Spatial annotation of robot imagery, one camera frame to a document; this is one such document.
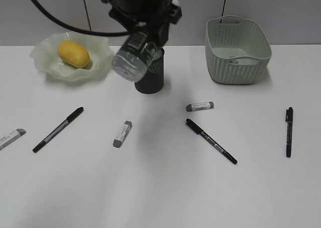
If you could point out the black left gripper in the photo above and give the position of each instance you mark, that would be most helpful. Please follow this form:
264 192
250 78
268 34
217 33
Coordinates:
155 15

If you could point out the clear plastic water bottle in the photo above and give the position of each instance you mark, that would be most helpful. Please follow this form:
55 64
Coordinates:
135 56

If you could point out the white waste paper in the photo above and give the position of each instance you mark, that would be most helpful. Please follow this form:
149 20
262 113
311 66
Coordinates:
234 60

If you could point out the yellow mango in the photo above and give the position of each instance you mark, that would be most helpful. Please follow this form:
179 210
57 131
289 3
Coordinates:
74 54

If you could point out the black marker pen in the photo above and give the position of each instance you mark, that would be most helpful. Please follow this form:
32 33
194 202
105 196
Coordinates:
58 129
199 131
289 122

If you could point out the black mesh pen holder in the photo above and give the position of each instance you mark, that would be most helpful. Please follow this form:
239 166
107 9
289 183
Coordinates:
153 80

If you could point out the pale green plastic basket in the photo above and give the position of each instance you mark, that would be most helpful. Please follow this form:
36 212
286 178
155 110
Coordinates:
239 37

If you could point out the grey white eraser right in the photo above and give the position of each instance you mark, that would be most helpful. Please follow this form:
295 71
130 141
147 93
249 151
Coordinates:
200 106

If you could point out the grey white eraser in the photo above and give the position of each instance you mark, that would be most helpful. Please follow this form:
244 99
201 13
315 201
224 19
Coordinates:
200 106
11 137
122 135

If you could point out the grey white eraser middle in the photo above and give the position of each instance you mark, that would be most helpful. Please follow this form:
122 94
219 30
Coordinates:
122 135

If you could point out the pale green wavy plate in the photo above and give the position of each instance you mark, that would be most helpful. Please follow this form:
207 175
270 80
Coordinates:
46 58

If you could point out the grey white eraser left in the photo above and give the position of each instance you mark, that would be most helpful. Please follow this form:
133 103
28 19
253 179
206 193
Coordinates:
11 137

